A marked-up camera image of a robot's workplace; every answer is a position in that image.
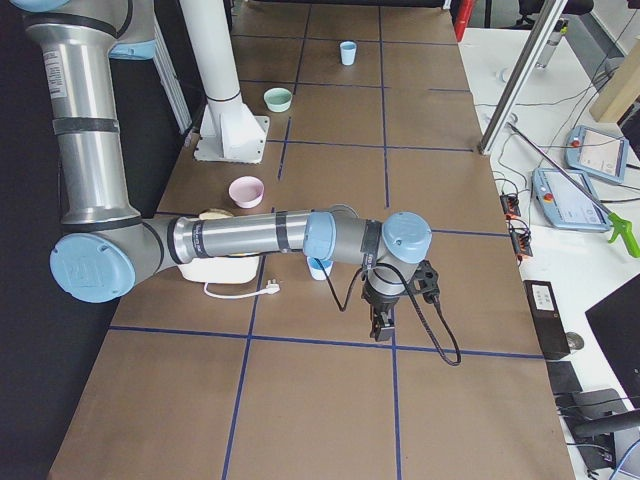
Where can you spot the pale blue cup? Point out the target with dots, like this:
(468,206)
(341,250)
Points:
(348,51)

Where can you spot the white toaster appliance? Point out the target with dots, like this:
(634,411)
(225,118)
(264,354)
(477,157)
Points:
(221,270)

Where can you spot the green handled air blow gun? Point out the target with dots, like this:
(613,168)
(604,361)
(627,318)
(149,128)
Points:
(621,227)

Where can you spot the bread slice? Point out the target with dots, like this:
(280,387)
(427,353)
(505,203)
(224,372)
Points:
(214,214)

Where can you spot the teach pendant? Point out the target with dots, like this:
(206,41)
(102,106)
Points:
(564,206)
(600,154)

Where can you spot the blue cup near arm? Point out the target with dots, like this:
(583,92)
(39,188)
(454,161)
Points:
(319,269)

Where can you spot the black monitor corner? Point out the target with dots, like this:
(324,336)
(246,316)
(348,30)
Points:
(614,322)

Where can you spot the wooden board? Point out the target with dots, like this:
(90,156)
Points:
(620,92)

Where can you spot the aluminium frame post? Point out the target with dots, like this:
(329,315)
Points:
(539,35)

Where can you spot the far teach pendant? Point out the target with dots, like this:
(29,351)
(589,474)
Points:
(600,154)

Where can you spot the mint green bowl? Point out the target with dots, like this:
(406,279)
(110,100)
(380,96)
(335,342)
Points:
(278,99)

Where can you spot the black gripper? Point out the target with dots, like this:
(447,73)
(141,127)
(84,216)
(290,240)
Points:
(380,300)

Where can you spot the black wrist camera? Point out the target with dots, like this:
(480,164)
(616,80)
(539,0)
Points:
(425,282)

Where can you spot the orange black connector strip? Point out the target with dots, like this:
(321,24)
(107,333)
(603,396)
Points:
(518,229)

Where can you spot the pink bowl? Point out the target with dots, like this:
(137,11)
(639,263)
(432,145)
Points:
(246,191)

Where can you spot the white camera mast with base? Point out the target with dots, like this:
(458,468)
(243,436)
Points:
(229,132)

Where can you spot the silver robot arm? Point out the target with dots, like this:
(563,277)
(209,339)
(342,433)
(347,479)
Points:
(108,248)

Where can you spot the black box with label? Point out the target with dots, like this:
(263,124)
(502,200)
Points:
(546,318)

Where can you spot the near teach pendant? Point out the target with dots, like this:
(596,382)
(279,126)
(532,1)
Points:
(564,206)

